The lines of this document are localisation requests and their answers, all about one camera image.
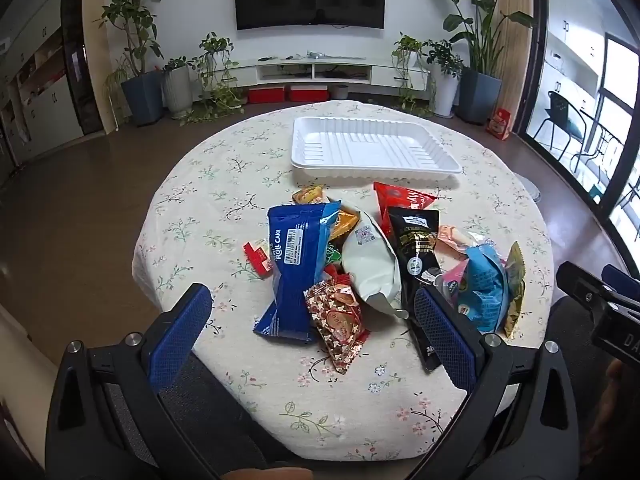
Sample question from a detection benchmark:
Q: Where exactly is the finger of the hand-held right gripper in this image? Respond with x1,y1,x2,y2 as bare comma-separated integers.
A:
601,264,640,301
556,261,640,311

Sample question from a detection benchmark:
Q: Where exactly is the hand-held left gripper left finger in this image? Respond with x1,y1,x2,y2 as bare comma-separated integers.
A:
45,283,221,480

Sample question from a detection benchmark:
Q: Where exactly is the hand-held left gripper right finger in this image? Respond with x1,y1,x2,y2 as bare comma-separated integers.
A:
410,286,596,480

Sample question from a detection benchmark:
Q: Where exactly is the pink snack packet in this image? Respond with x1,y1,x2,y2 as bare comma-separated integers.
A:
440,260,471,313

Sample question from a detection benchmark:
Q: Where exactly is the light blue snack packet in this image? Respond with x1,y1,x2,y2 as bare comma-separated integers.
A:
452,245,511,333

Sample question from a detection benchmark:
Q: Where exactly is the black snack packet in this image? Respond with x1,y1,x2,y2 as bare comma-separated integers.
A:
387,206,451,373

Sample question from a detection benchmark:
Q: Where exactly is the white orange printed snack packet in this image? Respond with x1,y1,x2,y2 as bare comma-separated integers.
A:
435,225,481,261

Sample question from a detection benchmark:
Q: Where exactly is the white pouch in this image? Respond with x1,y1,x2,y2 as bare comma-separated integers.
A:
340,202,408,318

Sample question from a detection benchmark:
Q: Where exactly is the red patterned candy packet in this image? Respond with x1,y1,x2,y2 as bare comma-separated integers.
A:
305,280,371,375

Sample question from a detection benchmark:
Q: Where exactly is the small red snack packet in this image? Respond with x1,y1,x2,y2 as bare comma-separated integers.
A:
243,241,275,279

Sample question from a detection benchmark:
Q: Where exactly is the dark blue cake packet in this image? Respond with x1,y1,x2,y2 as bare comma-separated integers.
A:
252,200,343,343

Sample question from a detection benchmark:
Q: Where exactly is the orange gold snack packet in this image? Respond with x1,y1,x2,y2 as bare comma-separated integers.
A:
327,207,361,241

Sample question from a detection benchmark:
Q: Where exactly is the white plastic tray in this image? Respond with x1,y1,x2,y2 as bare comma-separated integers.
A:
290,116,463,181

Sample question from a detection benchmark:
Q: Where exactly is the dark balcony chair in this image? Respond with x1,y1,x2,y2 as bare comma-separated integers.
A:
532,91,601,161

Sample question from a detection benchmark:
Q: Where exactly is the red bag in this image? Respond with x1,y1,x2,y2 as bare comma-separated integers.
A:
487,108,512,141

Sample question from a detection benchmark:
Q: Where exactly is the large-leaf plant in blue-grey pot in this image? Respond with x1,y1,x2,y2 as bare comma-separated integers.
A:
417,0,536,125

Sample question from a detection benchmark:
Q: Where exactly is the black framed glass door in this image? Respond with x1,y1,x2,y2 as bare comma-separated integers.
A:
520,0,640,243

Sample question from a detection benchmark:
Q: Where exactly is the tan bamboo screen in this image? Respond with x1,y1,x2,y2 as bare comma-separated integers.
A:
495,0,532,128

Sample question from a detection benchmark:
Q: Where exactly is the plant in tall white pot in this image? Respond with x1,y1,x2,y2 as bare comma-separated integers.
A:
425,40,463,120

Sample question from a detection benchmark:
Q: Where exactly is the potted tree in blue-grey pot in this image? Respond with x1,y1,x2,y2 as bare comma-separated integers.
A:
95,0,166,127

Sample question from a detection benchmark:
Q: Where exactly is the plant in white ribbed pot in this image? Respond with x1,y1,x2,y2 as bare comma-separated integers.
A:
162,57,196,118

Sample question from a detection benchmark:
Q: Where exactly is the trailing pothos plant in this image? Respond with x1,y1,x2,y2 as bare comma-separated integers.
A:
180,32,246,126

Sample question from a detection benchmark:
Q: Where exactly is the white cabinet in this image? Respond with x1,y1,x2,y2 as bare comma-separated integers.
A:
0,0,86,171

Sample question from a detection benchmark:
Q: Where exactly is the trailing plant on console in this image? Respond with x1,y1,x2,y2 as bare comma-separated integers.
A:
391,32,436,116

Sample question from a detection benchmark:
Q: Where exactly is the white television console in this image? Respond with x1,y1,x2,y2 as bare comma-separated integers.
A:
220,52,436,101

